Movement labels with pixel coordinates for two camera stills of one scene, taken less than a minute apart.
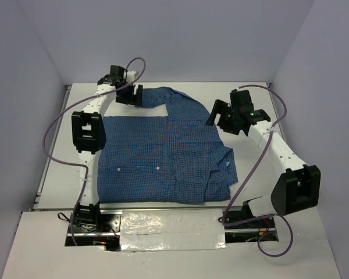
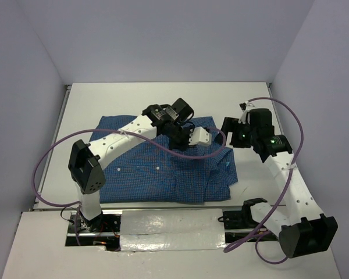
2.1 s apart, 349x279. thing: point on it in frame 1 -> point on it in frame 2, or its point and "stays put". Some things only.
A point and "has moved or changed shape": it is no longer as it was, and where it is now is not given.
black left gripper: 132,99 -> 184,145
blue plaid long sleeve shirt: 175,158 has moved or changed shape
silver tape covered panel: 160,229 stays put
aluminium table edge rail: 277,110 stays put
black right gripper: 221,107 -> 232,124
